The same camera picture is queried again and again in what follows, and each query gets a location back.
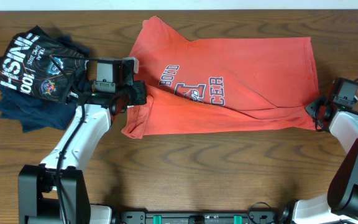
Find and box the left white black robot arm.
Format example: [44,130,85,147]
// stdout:
[18,57,147,223]

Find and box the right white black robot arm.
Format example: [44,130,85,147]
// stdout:
[281,78,358,223]

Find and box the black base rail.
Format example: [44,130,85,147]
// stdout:
[117,210,279,224]

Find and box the red printed t-shirt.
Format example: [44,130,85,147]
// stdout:
[122,16,319,139]

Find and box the black printed folded t-shirt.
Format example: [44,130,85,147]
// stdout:
[0,27,87,103]

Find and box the navy folded clothes stack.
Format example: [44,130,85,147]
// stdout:
[0,35,91,133]

